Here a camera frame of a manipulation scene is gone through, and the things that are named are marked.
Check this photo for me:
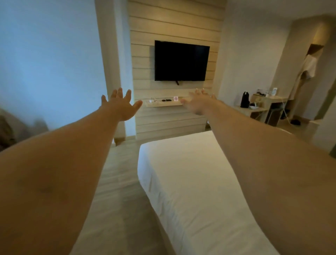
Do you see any wooden wall shelf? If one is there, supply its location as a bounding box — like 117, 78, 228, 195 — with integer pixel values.
145, 99, 185, 108

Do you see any black bag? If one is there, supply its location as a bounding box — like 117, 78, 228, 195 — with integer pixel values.
240, 91, 250, 109

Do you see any hanging white bathrobe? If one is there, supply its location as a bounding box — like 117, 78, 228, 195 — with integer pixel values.
288, 54, 318, 101

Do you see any white power cable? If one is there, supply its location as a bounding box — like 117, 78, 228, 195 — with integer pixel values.
280, 98, 292, 124

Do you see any person's right hand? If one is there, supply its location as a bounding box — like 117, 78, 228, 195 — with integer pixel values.
180, 89, 217, 116

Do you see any person's left hand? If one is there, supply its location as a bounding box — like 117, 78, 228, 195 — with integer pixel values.
101, 87, 143, 122

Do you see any bed with white sheet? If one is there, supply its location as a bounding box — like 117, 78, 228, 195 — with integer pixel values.
137, 130, 281, 255

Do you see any black wall-mounted television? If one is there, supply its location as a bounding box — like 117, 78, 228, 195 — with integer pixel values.
154, 40, 210, 81

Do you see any person's right forearm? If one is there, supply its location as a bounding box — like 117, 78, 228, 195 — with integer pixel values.
202, 99, 336, 255

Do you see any light wooden desk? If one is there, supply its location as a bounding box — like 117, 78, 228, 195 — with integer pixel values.
232, 94, 289, 124

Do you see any person's left forearm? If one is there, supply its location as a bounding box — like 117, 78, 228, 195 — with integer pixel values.
0, 107, 119, 255

